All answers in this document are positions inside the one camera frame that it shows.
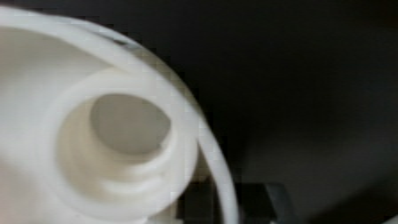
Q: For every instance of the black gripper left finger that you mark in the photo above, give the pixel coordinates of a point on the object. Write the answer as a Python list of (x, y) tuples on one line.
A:
[(196, 204)]

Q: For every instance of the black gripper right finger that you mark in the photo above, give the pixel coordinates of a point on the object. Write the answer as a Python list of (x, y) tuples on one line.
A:
[(266, 204)]

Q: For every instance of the white round stool seat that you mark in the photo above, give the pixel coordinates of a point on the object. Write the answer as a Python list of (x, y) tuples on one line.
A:
[(106, 142)]

